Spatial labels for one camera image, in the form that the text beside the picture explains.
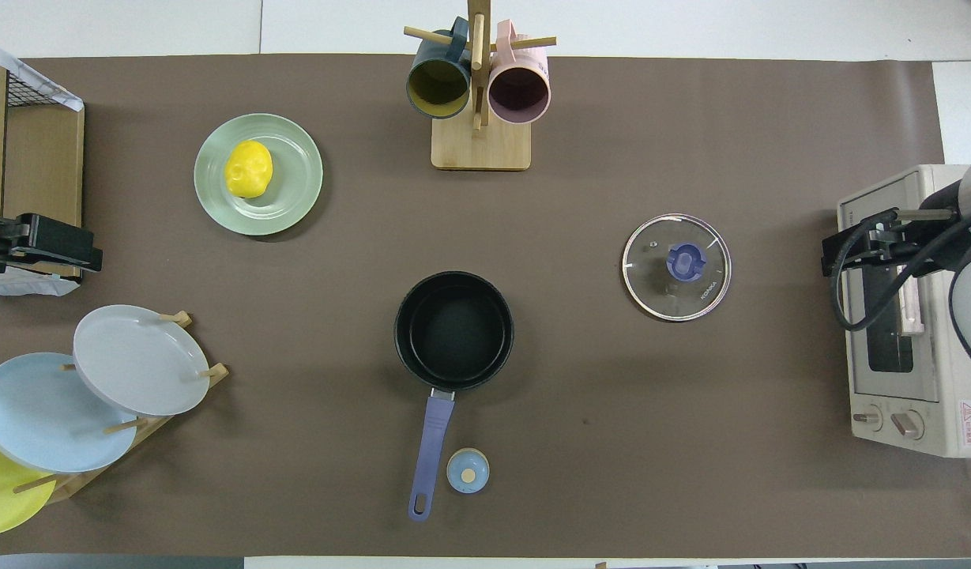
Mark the light blue plate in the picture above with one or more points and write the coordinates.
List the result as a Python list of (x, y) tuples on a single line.
[(43, 419)]

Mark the wooden shelf rack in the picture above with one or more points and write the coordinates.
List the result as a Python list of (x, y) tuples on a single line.
[(43, 166)]

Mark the white crumpled cloth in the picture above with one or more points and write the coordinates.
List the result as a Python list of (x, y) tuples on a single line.
[(19, 69)]

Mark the brown table mat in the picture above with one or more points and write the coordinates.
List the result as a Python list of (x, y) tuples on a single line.
[(611, 435)]

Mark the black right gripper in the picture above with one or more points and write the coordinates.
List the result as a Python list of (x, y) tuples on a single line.
[(904, 237)]

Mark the wooden mug tree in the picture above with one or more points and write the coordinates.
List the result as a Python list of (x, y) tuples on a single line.
[(481, 150)]

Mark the yellow lemon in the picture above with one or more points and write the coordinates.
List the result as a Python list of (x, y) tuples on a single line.
[(248, 169)]

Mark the glass lid blue knob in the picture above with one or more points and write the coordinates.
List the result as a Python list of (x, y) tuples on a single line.
[(675, 269)]

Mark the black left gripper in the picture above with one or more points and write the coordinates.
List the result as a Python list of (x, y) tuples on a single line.
[(3, 237)]

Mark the dark teal mug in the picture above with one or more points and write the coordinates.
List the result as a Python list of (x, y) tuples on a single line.
[(438, 83)]

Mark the grey plate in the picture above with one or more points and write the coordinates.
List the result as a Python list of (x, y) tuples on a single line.
[(137, 359)]

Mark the green plate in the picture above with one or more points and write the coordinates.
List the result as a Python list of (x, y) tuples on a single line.
[(295, 182)]

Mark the wooden plate rack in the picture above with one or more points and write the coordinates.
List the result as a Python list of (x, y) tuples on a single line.
[(185, 395)]

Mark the beige toaster oven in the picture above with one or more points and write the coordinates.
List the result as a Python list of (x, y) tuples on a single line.
[(896, 395)]

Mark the pink mug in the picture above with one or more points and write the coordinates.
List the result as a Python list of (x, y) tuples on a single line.
[(519, 91)]

